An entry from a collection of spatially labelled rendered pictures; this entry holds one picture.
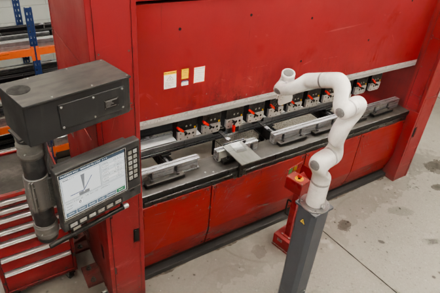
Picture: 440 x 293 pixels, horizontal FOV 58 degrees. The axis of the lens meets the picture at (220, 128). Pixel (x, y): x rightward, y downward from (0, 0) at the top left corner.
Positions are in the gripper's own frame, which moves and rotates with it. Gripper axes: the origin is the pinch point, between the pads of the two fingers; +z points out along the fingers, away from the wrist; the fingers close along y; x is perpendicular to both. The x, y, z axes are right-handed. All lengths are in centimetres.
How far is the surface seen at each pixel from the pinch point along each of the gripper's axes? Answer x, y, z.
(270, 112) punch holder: 25.8, 10.0, 41.4
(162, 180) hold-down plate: 7, -89, 44
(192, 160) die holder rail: 15, -62, 48
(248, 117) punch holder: 24.6, -10.8, 35.1
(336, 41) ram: 46, 78, 11
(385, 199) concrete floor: -37, 130, 185
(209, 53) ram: 40, -34, -27
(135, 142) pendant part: -15, -100, -40
